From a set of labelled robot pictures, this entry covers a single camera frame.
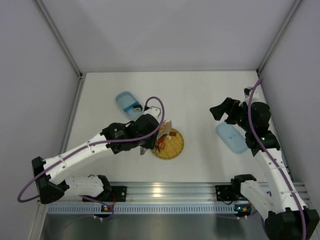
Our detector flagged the rice sushi roll piece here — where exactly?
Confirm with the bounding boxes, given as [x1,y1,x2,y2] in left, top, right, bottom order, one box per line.
[133,105,143,112]

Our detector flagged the metal tongs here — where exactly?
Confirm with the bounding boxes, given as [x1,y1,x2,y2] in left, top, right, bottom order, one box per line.
[140,120,172,156]

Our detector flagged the brown chocolate block food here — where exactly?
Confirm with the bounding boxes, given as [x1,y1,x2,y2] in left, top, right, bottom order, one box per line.
[169,131,180,137]

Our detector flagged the orange fish-shaped food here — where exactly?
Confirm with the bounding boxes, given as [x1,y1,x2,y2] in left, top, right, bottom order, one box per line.
[159,121,172,133]

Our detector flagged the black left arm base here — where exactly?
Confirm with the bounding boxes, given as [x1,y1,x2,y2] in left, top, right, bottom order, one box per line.
[82,185,127,203]

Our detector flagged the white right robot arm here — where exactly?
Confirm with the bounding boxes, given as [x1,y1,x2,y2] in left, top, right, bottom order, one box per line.
[209,97,320,240]

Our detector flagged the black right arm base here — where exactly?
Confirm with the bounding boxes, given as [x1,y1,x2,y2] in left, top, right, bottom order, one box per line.
[215,184,244,202]

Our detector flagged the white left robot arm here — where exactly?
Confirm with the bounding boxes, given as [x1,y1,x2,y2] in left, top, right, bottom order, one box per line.
[31,113,160,204]

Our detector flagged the light blue lunch box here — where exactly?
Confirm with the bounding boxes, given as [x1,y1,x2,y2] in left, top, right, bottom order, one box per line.
[115,91,144,120]

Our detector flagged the light blue lunch box lid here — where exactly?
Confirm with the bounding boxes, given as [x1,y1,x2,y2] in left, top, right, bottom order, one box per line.
[215,122,248,155]

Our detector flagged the red bacon strip food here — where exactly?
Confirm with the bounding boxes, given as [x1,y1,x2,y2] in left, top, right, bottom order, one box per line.
[156,140,166,150]

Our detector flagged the round bamboo plate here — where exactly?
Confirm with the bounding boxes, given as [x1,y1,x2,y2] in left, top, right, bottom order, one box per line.
[151,128,185,160]

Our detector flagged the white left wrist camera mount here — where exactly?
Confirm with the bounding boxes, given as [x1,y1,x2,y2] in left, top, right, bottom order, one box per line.
[143,106,162,120]

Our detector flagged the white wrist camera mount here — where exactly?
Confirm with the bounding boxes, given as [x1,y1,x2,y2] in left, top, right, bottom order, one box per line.
[244,87,260,104]
[143,106,162,120]

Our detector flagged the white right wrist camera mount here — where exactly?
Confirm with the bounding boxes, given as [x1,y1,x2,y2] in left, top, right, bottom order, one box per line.
[244,87,260,104]

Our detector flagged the slotted grey cable duct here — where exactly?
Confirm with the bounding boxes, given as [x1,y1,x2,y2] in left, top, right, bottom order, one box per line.
[47,203,241,215]

